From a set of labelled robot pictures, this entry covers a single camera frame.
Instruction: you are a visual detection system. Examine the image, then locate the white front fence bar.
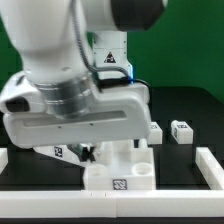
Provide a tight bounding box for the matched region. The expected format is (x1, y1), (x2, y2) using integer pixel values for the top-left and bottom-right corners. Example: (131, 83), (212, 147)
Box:
(0, 190), (224, 218)

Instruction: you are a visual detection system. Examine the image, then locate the black base cable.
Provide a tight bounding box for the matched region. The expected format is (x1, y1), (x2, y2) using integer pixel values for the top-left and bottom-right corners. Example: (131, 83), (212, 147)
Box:
(133, 78), (151, 88)

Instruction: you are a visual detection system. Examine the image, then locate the white left fence bar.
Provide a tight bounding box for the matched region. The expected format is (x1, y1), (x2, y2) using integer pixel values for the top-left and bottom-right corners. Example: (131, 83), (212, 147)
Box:
(0, 148), (8, 174)

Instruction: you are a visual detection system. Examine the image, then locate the white fence bar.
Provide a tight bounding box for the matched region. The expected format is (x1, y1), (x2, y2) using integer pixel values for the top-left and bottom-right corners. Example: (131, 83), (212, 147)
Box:
(0, 190), (224, 218)
(195, 147), (224, 190)
(0, 148), (8, 174)

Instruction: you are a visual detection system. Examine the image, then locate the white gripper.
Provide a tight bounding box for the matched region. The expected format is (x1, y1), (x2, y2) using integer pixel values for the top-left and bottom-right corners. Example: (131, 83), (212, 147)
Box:
(0, 73), (151, 161)

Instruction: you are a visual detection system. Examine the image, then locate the white chair seat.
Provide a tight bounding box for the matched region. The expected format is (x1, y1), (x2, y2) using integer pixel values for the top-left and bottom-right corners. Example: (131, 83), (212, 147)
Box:
(83, 139), (156, 191)

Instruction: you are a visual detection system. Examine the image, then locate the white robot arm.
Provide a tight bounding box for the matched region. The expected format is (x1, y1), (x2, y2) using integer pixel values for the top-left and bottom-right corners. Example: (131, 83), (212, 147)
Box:
(0, 0), (168, 148)

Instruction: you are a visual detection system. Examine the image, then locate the white chair back frame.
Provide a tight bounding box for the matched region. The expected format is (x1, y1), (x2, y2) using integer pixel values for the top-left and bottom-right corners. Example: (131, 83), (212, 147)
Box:
(34, 143), (96, 167)

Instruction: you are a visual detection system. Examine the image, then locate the white right fence bar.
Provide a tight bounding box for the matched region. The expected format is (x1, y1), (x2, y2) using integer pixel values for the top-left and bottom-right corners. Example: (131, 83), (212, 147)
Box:
(195, 147), (224, 190)

